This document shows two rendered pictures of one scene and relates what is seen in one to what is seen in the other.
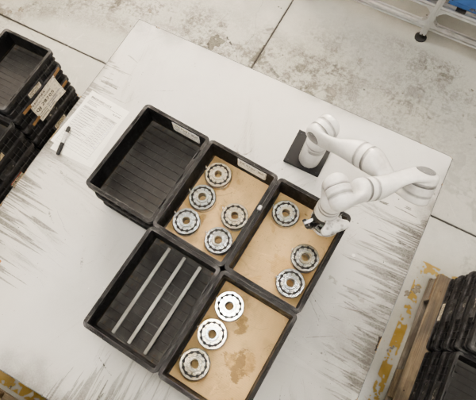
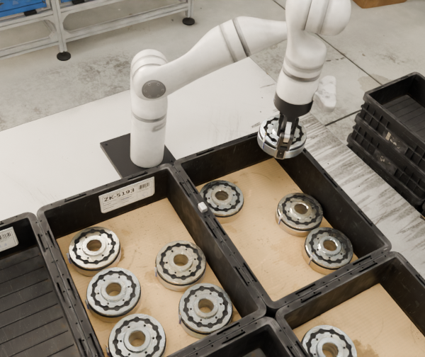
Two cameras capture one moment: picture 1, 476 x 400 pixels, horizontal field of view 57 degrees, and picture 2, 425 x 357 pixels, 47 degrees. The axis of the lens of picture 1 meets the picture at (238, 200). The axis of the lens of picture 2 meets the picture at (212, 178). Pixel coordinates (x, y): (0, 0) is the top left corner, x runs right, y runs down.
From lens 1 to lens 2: 0.87 m
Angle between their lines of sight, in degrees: 37
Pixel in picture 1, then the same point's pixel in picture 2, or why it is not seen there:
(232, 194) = (139, 251)
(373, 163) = (257, 27)
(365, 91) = not seen: hidden behind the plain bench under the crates
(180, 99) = not seen: outside the picture
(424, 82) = (112, 81)
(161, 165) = not seen: outside the picture
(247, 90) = not seen: outside the picture
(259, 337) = (394, 340)
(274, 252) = (268, 247)
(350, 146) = (211, 41)
